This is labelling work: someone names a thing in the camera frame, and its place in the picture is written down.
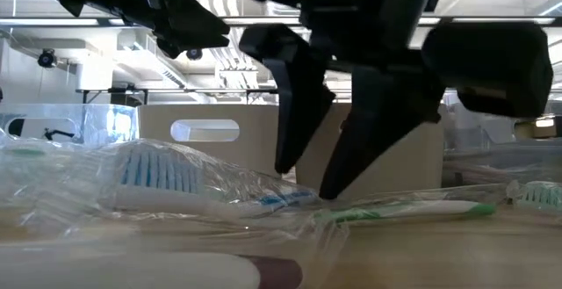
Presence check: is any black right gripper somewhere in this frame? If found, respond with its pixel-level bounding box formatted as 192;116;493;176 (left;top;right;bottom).
239;0;554;201

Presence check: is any blue white toothbrush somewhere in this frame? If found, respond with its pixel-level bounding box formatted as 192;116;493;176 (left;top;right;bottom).
98;141;321;220

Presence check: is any white plastic bin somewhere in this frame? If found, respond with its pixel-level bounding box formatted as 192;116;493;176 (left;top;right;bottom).
138;103;282;178

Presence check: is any grey plastic bin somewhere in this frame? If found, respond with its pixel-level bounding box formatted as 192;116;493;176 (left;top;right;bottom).
294;102;444;193

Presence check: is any clear plastic bin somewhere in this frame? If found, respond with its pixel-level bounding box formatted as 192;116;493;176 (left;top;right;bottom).
0;103;141;149

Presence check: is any dark translucent plastic bin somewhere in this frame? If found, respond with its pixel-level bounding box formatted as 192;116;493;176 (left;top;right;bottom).
441;104;562;189

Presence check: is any purple white wrapped toothbrush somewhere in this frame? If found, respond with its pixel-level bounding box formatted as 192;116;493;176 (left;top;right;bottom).
0;253;304;289

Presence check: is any white rectangular air duct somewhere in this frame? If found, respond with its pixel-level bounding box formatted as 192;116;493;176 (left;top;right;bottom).
116;32;190;89

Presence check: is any black background frame bar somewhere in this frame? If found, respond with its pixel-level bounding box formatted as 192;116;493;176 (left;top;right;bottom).
75;87;280;96

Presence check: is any black ceiling light rail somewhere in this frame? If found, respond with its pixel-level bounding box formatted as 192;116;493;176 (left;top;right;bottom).
0;15;562;28

